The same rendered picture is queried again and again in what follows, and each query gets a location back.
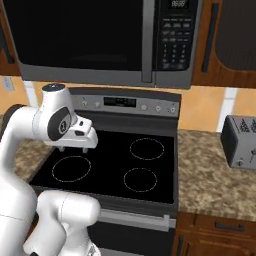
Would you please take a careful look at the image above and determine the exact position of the silver toaster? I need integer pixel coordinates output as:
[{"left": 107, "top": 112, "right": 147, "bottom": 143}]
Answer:
[{"left": 220, "top": 114, "right": 256, "bottom": 171}]

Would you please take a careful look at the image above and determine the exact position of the black and silver microwave oven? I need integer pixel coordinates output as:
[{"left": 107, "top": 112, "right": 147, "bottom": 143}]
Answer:
[{"left": 1, "top": 0, "right": 204, "bottom": 90}]

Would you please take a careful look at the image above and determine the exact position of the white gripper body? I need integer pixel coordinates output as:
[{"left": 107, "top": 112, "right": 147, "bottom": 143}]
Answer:
[{"left": 45, "top": 127, "right": 100, "bottom": 150}]

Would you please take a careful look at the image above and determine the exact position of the white wall outlet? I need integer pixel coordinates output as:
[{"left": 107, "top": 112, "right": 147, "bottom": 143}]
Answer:
[{"left": 1, "top": 76, "right": 16, "bottom": 92}]

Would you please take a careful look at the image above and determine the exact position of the wooden drawer front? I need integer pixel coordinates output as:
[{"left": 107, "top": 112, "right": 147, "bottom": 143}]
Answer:
[{"left": 176, "top": 212, "right": 256, "bottom": 245}]

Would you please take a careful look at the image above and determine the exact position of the black microwave door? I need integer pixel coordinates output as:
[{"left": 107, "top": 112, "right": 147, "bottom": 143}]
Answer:
[{"left": 2, "top": 0, "right": 156, "bottom": 84}]

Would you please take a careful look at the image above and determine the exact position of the black base cabinet handle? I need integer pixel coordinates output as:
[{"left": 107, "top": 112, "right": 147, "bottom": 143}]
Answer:
[{"left": 176, "top": 234, "right": 185, "bottom": 256}]

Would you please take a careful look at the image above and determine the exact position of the wooden base cabinet door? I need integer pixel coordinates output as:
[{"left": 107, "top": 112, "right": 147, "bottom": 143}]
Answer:
[{"left": 171, "top": 232, "right": 256, "bottom": 256}]

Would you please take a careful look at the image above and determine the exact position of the black oven door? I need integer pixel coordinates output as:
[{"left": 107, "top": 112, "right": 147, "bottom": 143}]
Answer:
[{"left": 87, "top": 220, "right": 176, "bottom": 256}]

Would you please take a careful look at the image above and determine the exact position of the silver microwave door handle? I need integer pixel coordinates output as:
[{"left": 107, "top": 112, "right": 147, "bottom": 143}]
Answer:
[{"left": 141, "top": 0, "right": 156, "bottom": 84}]

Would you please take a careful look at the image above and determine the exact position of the black drawer handle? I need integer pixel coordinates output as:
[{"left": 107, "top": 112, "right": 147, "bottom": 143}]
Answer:
[{"left": 214, "top": 220, "right": 246, "bottom": 233}]

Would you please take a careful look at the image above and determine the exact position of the black glass-top stove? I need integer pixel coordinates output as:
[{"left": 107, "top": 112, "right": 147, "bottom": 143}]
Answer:
[{"left": 29, "top": 87, "right": 183, "bottom": 256}]

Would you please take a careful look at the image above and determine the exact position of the black cabinet door handle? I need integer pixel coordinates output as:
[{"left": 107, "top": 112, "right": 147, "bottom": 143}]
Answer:
[
  {"left": 200, "top": 2, "right": 221, "bottom": 74},
  {"left": 0, "top": 23, "right": 15, "bottom": 65}
]

